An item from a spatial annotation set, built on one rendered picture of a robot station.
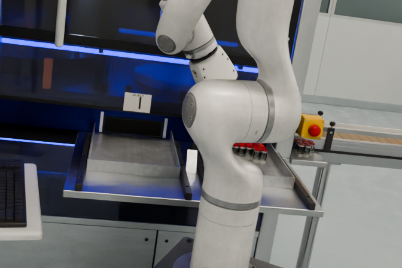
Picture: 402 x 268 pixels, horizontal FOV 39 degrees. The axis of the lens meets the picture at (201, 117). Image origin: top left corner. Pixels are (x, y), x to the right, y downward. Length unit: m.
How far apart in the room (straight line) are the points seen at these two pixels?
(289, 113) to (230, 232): 0.25
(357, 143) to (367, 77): 4.97
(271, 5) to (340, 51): 5.92
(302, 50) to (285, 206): 0.55
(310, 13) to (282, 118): 0.83
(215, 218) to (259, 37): 0.35
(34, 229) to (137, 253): 0.65
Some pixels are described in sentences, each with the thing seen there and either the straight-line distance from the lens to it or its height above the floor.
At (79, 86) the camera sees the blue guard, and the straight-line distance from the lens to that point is 1.83.
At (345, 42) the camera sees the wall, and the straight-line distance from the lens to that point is 6.92.
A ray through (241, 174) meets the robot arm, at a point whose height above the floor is 1.12.
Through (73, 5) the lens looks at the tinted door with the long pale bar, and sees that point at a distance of 1.79.
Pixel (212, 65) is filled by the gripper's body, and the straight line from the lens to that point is 1.40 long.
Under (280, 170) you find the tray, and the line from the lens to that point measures 1.84.
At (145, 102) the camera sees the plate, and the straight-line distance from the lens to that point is 1.83.
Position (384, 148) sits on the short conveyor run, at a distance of 2.21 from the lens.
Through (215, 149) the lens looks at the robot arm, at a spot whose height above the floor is 1.17.
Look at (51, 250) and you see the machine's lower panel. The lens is 2.05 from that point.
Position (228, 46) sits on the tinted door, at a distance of 1.83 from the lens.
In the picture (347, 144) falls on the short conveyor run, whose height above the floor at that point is 0.92.
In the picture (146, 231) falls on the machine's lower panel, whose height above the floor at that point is 0.57.
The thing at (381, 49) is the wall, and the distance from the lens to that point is 7.11.
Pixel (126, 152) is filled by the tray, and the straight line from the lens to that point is 1.79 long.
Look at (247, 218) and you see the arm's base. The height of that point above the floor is 1.03.
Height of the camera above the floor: 1.50
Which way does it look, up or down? 16 degrees down
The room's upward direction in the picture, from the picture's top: 9 degrees clockwise
